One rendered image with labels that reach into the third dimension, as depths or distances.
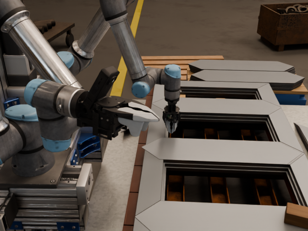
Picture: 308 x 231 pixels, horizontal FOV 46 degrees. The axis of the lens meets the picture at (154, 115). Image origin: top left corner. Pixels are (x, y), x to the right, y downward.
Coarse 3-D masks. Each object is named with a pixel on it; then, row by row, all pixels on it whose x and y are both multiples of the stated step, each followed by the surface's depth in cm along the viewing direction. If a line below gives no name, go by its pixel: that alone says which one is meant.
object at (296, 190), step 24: (192, 120) 202; (216, 120) 201; (240, 120) 200; (264, 120) 199; (168, 168) 163; (192, 168) 163; (216, 168) 163; (240, 168) 162; (264, 168) 161; (288, 168) 160
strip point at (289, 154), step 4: (280, 144) 173; (280, 148) 170; (284, 148) 170; (288, 148) 170; (292, 148) 170; (284, 152) 168; (288, 152) 168; (292, 152) 168; (296, 152) 168; (284, 156) 165; (288, 156) 165; (292, 156) 165; (296, 156) 165; (288, 160) 162
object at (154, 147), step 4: (156, 140) 176; (160, 140) 176; (148, 144) 173; (152, 144) 173; (156, 144) 173; (160, 144) 173; (148, 148) 170; (152, 148) 170; (156, 148) 170; (152, 152) 167; (156, 152) 167; (156, 156) 165
